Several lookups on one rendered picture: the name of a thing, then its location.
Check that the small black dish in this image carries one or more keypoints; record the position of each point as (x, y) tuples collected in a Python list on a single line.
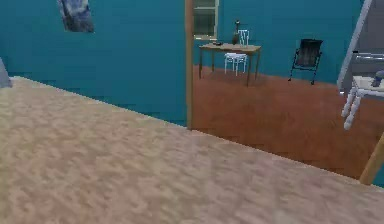
[(217, 43)]

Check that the brown wooden table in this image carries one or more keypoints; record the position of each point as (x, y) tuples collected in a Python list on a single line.
[(230, 48)]

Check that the dark vase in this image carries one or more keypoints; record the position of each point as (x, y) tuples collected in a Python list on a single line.
[(236, 35)]

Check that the white framed window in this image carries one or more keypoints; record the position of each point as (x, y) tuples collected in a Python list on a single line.
[(205, 20)]

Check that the white table with turned legs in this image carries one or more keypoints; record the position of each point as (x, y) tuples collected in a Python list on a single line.
[(359, 88)]

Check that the grey room door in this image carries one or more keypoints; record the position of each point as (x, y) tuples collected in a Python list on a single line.
[(363, 40)]

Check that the blue grey jar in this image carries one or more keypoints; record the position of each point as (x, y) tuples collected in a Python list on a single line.
[(378, 78)]

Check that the blue grey wall picture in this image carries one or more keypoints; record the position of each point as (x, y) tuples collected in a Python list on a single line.
[(77, 15)]

